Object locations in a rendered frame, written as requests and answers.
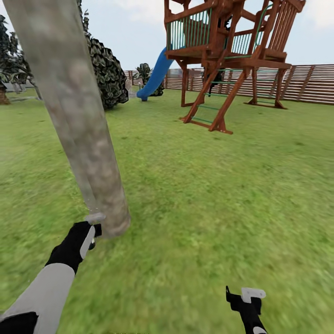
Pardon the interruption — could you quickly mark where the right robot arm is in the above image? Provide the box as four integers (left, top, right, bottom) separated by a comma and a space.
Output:
226, 287, 267, 334

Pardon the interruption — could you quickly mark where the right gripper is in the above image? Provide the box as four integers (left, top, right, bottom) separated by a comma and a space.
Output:
226, 290, 261, 317

